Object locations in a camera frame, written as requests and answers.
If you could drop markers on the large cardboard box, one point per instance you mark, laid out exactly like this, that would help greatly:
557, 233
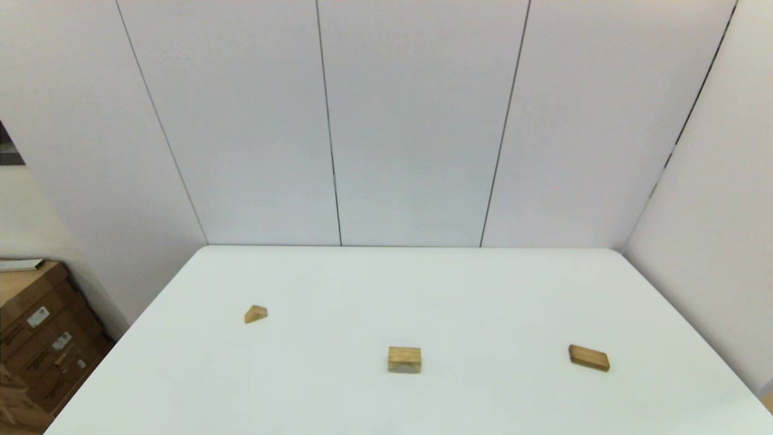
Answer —
24, 290

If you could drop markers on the arched wooden block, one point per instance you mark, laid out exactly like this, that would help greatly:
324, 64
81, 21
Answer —
404, 353

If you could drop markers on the triangular wooden block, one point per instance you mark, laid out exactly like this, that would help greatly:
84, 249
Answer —
255, 315

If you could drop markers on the rectangular wooden block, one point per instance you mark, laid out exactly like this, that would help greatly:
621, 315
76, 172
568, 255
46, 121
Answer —
589, 357

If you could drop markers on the low cardboard box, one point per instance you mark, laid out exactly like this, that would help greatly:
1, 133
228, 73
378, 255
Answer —
18, 411

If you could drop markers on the flat white board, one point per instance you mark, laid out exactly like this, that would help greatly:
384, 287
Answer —
21, 264

